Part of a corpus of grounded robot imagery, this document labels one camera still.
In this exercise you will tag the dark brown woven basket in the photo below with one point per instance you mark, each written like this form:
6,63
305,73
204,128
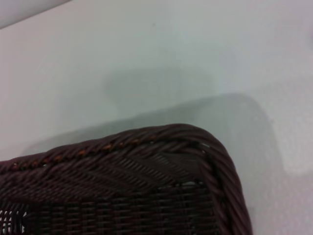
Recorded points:
137,186

